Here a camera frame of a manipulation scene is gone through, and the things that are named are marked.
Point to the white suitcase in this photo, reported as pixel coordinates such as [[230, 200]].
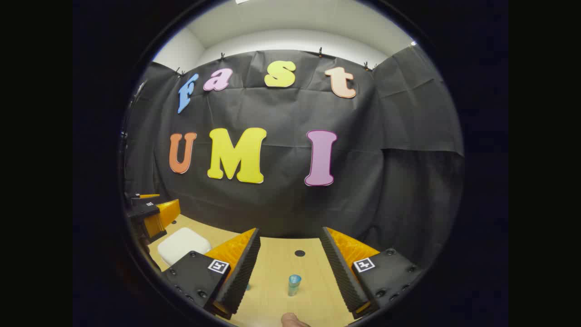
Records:
[[181, 245]]

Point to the black backdrop cloth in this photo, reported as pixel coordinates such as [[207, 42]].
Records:
[[281, 204]]

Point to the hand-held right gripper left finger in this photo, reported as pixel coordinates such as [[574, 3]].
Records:
[[243, 272]]

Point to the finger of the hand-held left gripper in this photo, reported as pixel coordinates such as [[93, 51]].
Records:
[[145, 212], [145, 196]]

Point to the blue skincare bottle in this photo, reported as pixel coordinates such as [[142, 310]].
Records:
[[294, 285]]

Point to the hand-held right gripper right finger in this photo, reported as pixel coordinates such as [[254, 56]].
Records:
[[342, 272]]

